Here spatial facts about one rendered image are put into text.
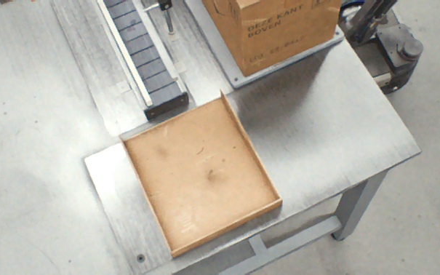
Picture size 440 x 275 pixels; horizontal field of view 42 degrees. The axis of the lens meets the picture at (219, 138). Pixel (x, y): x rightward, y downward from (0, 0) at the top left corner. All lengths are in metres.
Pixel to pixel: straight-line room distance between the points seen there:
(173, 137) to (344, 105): 0.40
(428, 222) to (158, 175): 1.18
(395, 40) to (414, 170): 0.48
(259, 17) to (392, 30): 1.04
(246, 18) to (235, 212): 0.41
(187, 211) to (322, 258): 0.92
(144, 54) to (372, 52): 1.01
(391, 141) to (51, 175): 0.77
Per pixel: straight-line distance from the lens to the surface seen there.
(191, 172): 1.30
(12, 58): 1.56
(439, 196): 2.24
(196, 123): 1.34
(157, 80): 1.36
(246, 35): 1.23
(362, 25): 2.03
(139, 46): 1.41
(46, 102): 1.46
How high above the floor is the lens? 2.04
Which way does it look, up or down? 66 degrees down
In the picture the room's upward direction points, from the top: 9 degrees counter-clockwise
